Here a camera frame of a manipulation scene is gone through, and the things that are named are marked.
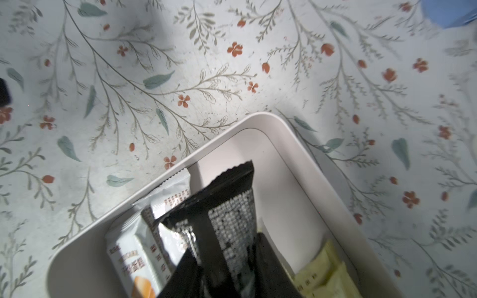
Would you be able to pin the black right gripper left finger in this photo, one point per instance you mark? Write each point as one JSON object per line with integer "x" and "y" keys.
{"x": 186, "y": 281}

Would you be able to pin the blue spray bottle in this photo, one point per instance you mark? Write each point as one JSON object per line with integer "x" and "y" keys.
{"x": 450, "y": 13}

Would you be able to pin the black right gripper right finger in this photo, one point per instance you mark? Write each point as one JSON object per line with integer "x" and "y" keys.
{"x": 271, "y": 280}

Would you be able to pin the white storage box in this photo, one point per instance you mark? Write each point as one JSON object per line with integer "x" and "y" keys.
{"x": 297, "y": 210}

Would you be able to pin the pale yellow cookie packet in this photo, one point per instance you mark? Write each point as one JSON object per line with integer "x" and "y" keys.
{"x": 326, "y": 277}

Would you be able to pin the white cookie packet front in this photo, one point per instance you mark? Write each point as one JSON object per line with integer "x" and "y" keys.
{"x": 144, "y": 254}

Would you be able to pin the black cookie packet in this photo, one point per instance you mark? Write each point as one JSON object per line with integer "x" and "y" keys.
{"x": 219, "y": 225}

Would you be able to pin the blue white marker pen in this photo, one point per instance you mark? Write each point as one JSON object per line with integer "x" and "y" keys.
{"x": 5, "y": 96}

